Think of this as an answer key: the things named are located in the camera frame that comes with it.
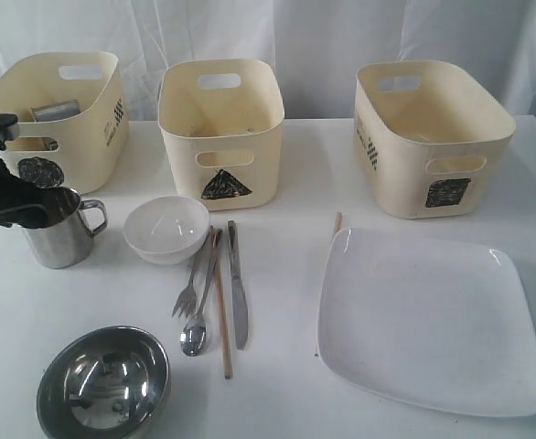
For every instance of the steel bowl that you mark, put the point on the steel bowl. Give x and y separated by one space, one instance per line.
113 382

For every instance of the white square plate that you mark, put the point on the white square plate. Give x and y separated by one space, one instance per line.
444 325

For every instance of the steel table knife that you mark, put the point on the steel table knife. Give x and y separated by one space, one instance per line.
239 302

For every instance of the cream bin with square mark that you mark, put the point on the cream bin with square mark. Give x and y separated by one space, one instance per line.
428 135

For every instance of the wooden chopstick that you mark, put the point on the wooden chopstick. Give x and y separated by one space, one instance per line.
337 224
224 333

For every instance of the steel fork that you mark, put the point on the steel fork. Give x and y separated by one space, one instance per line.
187 299

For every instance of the white ceramic bowl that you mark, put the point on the white ceramic bowl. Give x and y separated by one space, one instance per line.
167 230

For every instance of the wooden chopstick under plate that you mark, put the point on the wooden chopstick under plate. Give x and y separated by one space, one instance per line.
337 224

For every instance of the steel cup in bin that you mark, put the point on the steel cup in bin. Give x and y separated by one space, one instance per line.
56 111

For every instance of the cream bin with triangle mark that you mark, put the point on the cream bin with triangle mark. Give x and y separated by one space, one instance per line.
222 127

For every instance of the cream bin with circle mark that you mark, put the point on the cream bin with circle mark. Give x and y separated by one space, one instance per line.
81 151

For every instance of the steel spoon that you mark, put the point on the steel spoon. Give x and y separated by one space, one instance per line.
193 337

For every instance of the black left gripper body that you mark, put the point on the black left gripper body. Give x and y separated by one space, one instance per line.
21 202

